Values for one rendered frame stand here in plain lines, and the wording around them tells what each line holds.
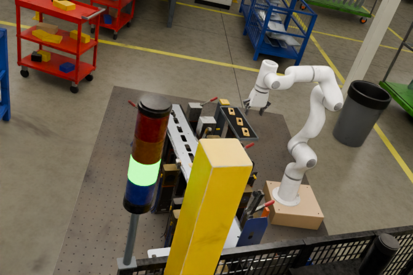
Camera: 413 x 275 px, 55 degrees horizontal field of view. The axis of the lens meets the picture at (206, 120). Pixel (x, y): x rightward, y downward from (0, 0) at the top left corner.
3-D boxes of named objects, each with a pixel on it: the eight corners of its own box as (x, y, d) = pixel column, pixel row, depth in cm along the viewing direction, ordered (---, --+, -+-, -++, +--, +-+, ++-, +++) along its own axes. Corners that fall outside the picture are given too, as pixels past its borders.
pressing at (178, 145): (152, 104, 292) (152, 102, 291) (181, 104, 301) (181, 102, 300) (211, 261, 187) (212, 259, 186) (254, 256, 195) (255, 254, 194)
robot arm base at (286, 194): (297, 189, 276) (304, 168, 267) (302, 208, 260) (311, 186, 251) (270, 186, 275) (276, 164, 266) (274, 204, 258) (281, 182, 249)
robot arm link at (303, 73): (318, 91, 214) (267, 93, 204) (303, 77, 226) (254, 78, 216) (322, 77, 209) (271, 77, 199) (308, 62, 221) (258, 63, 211)
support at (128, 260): (111, 255, 112) (135, 92, 84) (137, 251, 115) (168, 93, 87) (115, 277, 107) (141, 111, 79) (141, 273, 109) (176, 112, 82)
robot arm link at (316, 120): (294, 164, 246) (281, 149, 259) (309, 165, 251) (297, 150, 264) (327, 92, 224) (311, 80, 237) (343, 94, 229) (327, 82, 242)
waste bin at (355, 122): (323, 124, 535) (345, 76, 497) (357, 130, 543) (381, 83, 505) (335, 147, 493) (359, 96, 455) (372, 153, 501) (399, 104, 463)
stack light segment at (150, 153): (128, 147, 92) (131, 124, 89) (157, 146, 94) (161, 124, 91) (133, 166, 87) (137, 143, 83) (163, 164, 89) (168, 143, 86)
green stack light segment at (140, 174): (125, 167, 95) (128, 147, 92) (153, 166, 98) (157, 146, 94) (130, 186, 90) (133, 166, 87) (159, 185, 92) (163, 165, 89)
